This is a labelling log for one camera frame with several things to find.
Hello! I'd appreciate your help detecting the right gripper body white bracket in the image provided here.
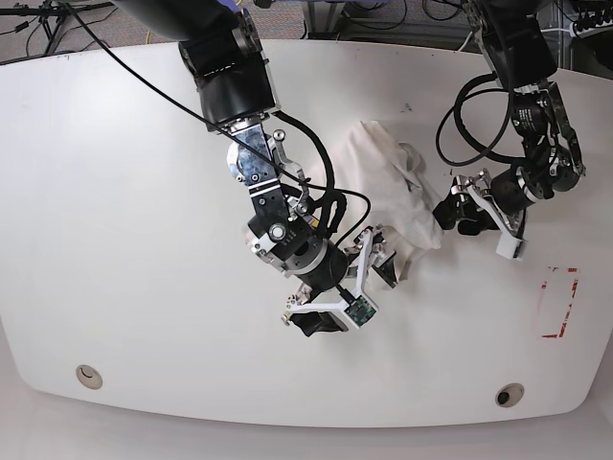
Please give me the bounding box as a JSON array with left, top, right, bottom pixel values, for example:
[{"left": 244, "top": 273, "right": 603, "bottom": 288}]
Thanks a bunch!
[{"left": 282, "top": 227, "right": 397, "bottom": 326}]

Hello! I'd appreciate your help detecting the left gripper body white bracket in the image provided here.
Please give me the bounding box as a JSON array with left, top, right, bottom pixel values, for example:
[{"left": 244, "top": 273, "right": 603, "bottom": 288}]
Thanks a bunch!
[{"left": 450, "top": 165, "right": 555, "bottom": 238}]

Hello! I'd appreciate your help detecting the white graphic T-shirt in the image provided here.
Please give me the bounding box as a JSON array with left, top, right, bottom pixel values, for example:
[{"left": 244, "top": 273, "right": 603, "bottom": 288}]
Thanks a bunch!
[{"left": 329, "top": 121, "right": 443, "bottom": 283}]

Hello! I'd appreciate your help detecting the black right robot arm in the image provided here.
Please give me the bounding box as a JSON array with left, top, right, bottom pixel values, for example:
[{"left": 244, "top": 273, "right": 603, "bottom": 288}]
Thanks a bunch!
[{"left": 119, "top": 1, "right": 397, "bottom": 335}]

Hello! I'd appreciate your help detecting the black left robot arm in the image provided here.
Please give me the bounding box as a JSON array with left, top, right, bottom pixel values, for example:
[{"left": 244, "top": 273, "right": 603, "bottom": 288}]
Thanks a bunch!
[{"left": 434, "top": 1, "right": 585, "bottom": 238}]

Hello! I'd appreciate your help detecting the red tape rectangle marking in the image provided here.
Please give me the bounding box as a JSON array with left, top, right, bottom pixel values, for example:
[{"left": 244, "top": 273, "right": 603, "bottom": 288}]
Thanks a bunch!
[{"left": 535, "top": 266, "right": 580, "bottom": 339}]

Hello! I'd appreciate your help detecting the white power strip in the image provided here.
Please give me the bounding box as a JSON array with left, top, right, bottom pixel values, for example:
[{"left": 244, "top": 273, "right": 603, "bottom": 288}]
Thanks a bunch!
[{"left": 570, "top": 12, "right": 612, "bottom": 38}]

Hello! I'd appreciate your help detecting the black tripod stand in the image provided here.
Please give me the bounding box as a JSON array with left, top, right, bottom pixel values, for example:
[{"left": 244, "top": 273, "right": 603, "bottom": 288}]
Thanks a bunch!
[{"left": 0, "top": 0, "right": 116, "bottom": 57}]

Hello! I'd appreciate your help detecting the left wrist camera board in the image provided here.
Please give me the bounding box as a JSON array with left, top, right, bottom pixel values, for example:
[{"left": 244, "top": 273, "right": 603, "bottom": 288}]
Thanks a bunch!
[{"left": 496, "top": 234, "right": 527, "bottom": 262}]

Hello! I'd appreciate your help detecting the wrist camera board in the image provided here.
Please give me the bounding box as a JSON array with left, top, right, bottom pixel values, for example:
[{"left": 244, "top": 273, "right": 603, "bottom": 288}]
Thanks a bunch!
[
  {"left": 342, "top": 293, "right": 378, "bottom": 329},
  {"left": 496, "top": 234, "right": 527, "bottom": 262}
]

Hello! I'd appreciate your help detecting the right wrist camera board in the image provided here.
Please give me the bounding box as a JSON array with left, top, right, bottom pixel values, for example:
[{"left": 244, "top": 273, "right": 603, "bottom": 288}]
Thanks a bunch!
[{"left": 342, "top": 293, "right": 378, "bottom": 329}]

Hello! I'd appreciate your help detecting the right table cable grommet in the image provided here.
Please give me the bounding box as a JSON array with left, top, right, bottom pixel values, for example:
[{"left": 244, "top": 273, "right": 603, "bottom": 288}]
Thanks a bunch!
[{"left": 495, "top": 382, "right": 525, "bottom": 408}]

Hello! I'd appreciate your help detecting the table cable grommet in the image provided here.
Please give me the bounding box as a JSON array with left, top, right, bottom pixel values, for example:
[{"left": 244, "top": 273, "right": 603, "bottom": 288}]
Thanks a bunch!
[
  {"left": 495, "top": 382, "right": 525, "bottom": 408},
  {"left": 76, "top": 364, "right": 103, "bottom": 390}
]

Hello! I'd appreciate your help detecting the aluminium frame rack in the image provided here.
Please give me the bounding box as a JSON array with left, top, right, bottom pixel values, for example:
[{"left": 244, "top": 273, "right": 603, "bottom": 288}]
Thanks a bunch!
[{"left": 302, "top": 0, "right": 576, "bottom": 54}]

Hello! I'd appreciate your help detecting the left table cable grommet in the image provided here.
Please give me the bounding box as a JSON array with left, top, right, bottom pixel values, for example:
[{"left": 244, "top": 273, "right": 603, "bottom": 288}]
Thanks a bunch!
[{"left": 76, "top": 364, "right": 103, "bottom": 390}]

